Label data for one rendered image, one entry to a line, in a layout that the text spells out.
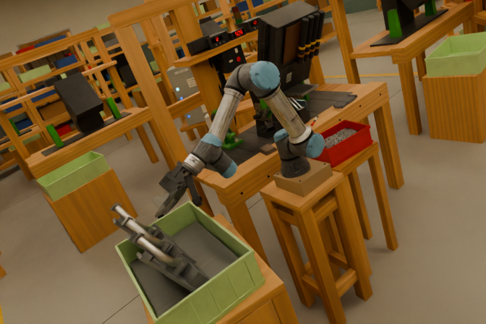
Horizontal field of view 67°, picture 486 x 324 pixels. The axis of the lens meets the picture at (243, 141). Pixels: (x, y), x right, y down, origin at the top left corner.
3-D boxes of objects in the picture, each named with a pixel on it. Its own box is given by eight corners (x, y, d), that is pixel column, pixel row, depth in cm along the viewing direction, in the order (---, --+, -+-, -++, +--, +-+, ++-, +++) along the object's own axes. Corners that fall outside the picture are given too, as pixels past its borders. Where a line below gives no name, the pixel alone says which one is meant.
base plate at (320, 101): (354, 94, 269) (354, 91, 268) (239, 168, 221) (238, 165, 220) (313, 92, 304) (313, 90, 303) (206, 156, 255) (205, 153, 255)
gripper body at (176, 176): (162, 189, 138) (182, 163, 141) (179, 202, 136) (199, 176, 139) (157, 184, 131) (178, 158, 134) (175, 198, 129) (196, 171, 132)
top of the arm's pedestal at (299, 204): (345, 179, 185) (343, 173, 184) (301, 214, 171) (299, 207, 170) (301, 167, 212) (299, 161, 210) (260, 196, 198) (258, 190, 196)
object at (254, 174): (390, 100, 271) (386, 81, 266) (232, 210, 205) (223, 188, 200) (374, 99, 283) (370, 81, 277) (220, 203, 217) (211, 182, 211)
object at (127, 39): (325, 83, 316) (296, -35, 280) (180, 168, 251) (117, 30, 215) (317, 82, 323) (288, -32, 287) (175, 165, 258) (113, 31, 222)
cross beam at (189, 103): (301, 53, 308) (299, 43, 304) (169, 121, 251) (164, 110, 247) (297, 54, 312) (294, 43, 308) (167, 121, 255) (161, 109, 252)
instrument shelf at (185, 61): (291, 21, 270) (289, 16, 269) (190, 66, 231) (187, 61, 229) (270, 24, 291) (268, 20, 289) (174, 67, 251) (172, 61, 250)
